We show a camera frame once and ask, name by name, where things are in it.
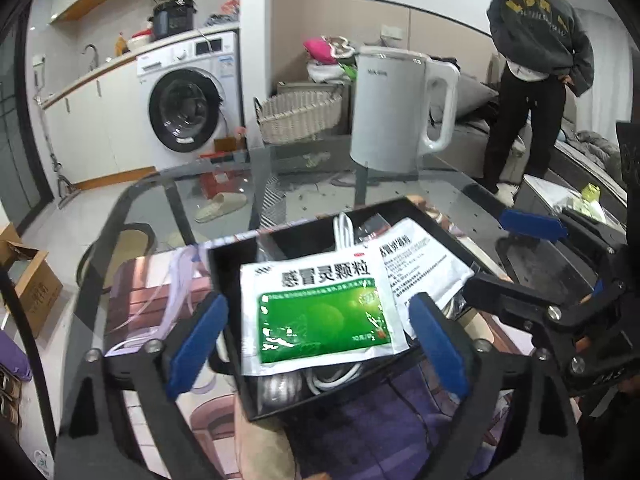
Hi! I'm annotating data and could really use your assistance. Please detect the white electric kettle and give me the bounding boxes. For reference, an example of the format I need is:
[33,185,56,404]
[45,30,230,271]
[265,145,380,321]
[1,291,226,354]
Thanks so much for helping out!
[350,46,460,174]

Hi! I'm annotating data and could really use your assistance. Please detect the purple yoga mat roll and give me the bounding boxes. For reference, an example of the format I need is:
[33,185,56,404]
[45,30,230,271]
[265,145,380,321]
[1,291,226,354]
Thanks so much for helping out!
[0,330,32,382]

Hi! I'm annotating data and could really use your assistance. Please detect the black cardboard box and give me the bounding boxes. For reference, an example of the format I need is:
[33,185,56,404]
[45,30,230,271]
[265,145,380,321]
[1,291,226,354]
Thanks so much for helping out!
[208,197,491,420]

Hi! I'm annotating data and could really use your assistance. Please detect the bagged cream rope coil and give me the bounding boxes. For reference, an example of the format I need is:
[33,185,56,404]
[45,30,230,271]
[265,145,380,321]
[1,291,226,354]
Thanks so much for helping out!
[257,372,306,409]

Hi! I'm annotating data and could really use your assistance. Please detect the grey sofa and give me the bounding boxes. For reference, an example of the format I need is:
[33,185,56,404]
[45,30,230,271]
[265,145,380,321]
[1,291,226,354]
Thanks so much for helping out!
[439,65,627,207]

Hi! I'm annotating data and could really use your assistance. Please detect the pile of colourful clothes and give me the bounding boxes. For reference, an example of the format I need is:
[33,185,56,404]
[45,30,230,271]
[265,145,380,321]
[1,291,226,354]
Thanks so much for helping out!
[303,36,358,84]

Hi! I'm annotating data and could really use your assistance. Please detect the green medicine sachet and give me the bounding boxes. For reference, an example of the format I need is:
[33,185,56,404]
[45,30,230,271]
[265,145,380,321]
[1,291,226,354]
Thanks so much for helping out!
[240,245,409,377]

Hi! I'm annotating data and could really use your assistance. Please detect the white washing machine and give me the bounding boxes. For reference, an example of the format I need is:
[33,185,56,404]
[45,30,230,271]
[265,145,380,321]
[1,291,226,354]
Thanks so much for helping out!
[136,29,244,169]

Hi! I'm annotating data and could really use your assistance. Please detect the white medicine sachet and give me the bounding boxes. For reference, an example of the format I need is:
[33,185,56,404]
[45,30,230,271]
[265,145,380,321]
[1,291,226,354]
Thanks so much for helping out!
[362,218,473,339]

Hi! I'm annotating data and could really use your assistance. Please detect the standing person in hoodie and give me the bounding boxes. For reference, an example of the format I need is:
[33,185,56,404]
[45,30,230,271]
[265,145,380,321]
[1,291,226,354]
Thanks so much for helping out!
[482,0,597,208]

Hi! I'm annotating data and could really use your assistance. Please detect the brown cardboard box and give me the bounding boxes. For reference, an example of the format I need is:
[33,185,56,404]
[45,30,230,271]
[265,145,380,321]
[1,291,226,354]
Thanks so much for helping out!
[1,222,62,338]

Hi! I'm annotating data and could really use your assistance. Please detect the beige slipper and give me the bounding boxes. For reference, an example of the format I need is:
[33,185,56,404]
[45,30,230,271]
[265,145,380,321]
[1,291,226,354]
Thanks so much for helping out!
[194,193,247,223]

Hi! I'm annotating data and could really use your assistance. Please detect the kitchen faucet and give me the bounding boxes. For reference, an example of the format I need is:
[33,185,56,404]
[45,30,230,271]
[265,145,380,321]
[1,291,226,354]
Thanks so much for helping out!
[82,44,100,72]

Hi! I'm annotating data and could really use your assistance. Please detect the white charger cable bundle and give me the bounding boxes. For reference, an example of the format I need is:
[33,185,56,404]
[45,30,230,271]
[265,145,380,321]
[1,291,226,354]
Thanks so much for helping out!
[304,211,367,395]

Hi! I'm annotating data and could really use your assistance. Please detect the floor mop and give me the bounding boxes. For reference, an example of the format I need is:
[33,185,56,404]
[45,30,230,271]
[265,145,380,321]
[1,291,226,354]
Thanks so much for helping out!
[32,54,80,210]

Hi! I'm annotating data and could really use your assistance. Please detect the white kitchen cabinet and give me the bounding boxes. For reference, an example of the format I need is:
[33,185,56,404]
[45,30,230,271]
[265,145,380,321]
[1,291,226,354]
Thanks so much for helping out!
[44,63,154,184]

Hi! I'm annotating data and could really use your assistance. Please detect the black glass door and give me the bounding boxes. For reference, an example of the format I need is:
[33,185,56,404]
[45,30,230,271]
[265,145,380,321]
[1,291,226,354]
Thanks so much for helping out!
[1,16,53,233]

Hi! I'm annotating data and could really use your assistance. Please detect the black rice cooker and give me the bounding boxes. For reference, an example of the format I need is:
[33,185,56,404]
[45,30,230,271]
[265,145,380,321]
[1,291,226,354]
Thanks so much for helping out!
[151,0,196,40]

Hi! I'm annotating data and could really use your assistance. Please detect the woven laundry basket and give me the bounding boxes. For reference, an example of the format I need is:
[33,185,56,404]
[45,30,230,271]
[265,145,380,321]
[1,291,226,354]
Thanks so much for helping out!
[254,91,343,144]

